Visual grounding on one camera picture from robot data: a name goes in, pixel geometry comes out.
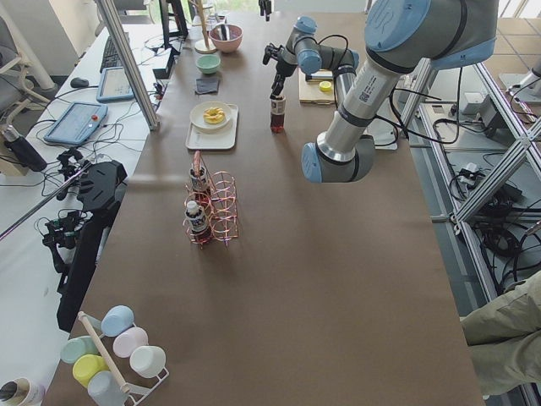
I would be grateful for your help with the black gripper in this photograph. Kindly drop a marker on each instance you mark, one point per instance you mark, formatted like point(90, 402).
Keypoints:
point(280, 68)

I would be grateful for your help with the tea bottle slot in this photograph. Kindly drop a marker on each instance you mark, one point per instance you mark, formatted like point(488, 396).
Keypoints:
point(277, 113)
point(196, 217)

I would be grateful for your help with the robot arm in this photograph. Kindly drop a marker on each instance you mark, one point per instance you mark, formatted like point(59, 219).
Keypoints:
point(398, 35)

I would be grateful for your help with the cream serving tray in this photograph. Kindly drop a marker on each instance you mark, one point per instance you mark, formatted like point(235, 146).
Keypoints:
point(212, 136)

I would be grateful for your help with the tea bottle front slot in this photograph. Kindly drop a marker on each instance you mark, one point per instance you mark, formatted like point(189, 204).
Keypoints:
point(196, 217)

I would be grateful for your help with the wooden cutting board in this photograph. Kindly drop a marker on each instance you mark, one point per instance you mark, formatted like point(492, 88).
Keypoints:
point(308, 87)

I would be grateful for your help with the half lemon slice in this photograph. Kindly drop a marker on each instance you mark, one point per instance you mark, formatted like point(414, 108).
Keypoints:
point(325, 86)

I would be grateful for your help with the pink bowl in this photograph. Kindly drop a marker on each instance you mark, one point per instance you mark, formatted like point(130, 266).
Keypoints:
point(226, 37)

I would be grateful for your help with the mint green bowl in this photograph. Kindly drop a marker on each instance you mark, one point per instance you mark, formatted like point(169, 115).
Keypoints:
point(208, 63)

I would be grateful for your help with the grey folded cloth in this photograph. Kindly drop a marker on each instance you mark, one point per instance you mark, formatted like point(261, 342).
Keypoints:
point(207, 85)

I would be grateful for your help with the wooden mug tree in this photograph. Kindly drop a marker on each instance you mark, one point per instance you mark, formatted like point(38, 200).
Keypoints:
point(203, 45)

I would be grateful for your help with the white round plate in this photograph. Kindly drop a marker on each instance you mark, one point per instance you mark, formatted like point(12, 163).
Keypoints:
point(196, 115)

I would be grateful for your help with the blue teach pendant far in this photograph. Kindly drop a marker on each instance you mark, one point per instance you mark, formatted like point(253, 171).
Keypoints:
point(114, 86)

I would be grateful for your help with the blue teach pendant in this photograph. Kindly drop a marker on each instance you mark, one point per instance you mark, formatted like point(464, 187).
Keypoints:
point(77, 124)
point(114, 86)

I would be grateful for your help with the black keyboard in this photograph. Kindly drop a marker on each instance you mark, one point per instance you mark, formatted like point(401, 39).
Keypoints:
point(110, 57)

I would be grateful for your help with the black computer mouse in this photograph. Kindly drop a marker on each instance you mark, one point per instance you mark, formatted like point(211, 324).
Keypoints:
point(79, 83)

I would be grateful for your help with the blue teach pendant near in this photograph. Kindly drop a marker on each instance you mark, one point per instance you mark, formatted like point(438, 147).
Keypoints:
point(77, 124)

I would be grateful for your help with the black water bottle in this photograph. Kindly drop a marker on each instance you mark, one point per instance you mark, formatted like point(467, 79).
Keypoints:
point(26, 154)

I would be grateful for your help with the light blue cup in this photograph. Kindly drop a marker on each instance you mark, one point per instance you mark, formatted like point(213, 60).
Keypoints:
point(117, 320)

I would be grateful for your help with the pink cup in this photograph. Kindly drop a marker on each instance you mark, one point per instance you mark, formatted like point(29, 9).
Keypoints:
point(126, 342)

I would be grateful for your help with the white cup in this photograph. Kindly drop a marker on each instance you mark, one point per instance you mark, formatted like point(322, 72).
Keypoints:
point(148, 361)

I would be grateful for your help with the pale green cup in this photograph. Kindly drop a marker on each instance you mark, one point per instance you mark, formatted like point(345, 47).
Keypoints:
point(77, 347)

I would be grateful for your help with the person in olive clothing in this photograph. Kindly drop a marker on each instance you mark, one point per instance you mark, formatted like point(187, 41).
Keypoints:
point(503, 338)

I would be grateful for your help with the yellow cup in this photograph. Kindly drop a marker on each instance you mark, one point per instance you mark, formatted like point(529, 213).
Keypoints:
point(86, 367)

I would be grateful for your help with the grey blue cup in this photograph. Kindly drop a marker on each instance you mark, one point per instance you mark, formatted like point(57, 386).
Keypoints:
point(105, 391)

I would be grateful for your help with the glazed ring pastry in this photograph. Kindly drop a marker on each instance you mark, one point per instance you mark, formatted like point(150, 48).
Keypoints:
point(214, 115)

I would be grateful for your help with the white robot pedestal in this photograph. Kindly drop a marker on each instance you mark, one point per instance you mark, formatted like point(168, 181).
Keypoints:
point(383, 132)

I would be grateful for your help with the tea bottle handle side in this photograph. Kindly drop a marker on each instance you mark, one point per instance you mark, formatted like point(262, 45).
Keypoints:
point(199, 179)

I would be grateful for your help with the copper wire bottle rack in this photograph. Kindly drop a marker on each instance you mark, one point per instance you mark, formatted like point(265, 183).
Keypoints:
point(220, 205)

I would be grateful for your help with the aluminium frame post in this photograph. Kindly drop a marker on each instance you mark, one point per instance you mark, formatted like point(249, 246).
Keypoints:
point(115, 29)

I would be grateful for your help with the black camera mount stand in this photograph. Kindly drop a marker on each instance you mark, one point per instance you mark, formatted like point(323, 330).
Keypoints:
point(74, 240)

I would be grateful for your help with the wooden rack handle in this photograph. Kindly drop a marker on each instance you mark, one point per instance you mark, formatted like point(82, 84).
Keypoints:
point(88, 323)

